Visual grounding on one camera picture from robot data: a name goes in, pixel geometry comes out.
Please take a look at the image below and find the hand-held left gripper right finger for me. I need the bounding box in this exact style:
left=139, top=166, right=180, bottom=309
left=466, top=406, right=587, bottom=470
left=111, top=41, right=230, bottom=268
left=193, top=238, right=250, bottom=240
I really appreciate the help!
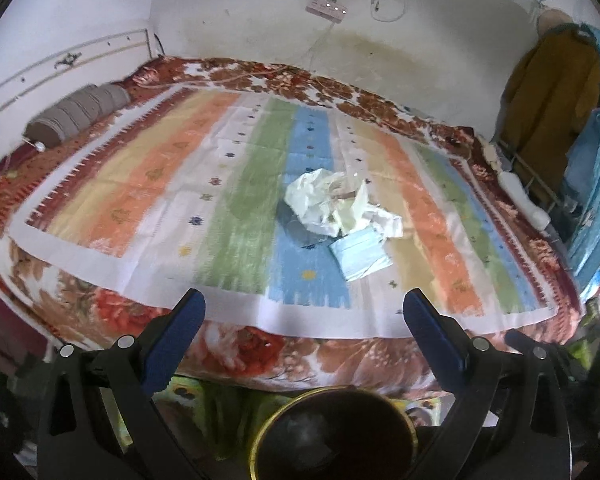
left=402, top=287, right=573, bottom=480

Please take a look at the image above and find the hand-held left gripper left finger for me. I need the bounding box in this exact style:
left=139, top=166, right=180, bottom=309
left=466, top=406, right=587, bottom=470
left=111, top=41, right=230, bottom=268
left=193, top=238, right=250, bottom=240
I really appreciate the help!
left=36, top=287, right=206, bottom=480

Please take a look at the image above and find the blue face mask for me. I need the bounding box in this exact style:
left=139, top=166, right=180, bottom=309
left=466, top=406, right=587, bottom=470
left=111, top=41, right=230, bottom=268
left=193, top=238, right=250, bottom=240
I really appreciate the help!
left=328, top=224, right=394, bottom=282

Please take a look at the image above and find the dark bin with gold rim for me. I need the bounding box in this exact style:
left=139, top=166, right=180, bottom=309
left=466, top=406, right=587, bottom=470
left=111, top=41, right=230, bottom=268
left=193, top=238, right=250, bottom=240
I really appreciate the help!
left=248, top=386, right=420, bottom=480

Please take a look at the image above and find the white plastic bag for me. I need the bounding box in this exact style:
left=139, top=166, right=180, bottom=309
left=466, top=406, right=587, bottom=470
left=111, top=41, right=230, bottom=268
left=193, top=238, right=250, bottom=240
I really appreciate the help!
left=283, top=169, right=381, bottom=237

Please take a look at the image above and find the cartoon print floor mat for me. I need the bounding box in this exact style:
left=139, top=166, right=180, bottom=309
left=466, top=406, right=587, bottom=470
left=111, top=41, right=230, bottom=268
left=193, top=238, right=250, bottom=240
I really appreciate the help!
left=120, top=377, right=451, bottom=461

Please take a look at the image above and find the red floral blanket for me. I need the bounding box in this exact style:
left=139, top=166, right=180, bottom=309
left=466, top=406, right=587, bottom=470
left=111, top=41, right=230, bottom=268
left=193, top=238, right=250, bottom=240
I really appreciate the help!
left=0, top=56, right=583, bottom=401

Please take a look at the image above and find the striped colourful bed sheet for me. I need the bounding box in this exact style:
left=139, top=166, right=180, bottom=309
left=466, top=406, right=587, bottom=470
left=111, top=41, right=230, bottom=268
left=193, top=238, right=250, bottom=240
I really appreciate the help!
left=7, top=85, right=556, bottom=337

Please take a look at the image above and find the metal rack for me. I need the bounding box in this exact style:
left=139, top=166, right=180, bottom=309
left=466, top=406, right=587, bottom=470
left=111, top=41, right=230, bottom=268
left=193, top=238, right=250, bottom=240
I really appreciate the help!
left=497, top=137, right=578, bottom=217

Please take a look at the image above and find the blue denim garment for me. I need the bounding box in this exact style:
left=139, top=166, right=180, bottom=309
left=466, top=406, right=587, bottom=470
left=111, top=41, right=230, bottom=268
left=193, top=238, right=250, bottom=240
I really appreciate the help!
left=566, top=107, right=600, bottom=198

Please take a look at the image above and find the grey pillow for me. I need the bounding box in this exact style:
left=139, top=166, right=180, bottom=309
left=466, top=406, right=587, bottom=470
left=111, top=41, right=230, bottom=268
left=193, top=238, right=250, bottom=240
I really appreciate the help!
left=24, top=84, right=132, bottom=150

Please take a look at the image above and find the mustard yellow garment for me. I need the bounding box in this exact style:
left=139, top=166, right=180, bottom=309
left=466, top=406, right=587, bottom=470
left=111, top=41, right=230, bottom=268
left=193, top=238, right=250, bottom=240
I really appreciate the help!
left=500, top=27, right=600, bottom=193

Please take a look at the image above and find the white bed headboard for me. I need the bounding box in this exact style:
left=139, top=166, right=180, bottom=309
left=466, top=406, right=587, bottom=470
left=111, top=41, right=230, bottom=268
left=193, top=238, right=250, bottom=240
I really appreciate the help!
left=0, top=27, right=153, bottom=133

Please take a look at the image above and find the beige round bundle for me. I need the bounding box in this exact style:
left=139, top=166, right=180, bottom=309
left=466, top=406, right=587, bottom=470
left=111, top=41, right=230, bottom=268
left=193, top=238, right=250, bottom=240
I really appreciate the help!
left=536, top=10, right=572, bottom=37

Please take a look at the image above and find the white power strip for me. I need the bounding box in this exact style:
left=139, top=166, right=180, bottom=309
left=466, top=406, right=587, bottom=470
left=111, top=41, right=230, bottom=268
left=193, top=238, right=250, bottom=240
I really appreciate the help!
left=305, top=0, right=348, bottom=22

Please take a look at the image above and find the white coiled cable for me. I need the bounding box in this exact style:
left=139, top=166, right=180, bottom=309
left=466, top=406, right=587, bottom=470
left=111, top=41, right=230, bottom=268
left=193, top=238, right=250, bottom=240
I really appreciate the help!
left=369, top=0, right=406, bottom=23

